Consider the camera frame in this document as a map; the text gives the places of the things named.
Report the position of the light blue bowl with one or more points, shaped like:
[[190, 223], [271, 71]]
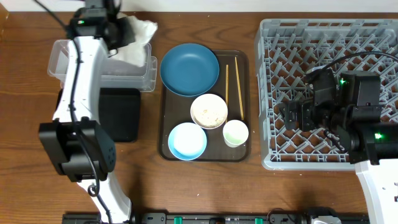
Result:
[[187, 141]]

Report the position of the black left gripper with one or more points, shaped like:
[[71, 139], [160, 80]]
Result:
[[127, 35]]

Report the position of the white tissue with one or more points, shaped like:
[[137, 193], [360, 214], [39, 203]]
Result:
[[142, 32]]

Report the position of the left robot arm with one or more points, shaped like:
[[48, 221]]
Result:
[[75, 142]]

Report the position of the pink bowl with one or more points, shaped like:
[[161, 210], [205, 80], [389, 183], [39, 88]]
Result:
[[209, 111]]

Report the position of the black plastic bin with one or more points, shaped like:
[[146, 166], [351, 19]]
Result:
[[119, 112]]

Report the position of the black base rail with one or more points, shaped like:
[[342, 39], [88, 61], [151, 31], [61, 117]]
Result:
[[275, 216]]

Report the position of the dark blue plate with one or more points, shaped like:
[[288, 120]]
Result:
[[189, 69]]

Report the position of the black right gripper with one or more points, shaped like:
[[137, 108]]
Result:
[[305, 107]]

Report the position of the right wooden chopstick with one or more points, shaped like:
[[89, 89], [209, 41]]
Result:
[[239, 89]]

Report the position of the clear plastic bin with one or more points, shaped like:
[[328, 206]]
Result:
[[116, 74]]

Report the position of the dark brown tray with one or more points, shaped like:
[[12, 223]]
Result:
[[175, 109]]

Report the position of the grey dishwasher rack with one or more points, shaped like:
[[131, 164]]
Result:
[[286, 49]]

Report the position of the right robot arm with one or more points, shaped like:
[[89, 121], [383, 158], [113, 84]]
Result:
[[349, 112]]

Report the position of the white cup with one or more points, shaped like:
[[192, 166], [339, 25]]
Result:
[[235, 133]]

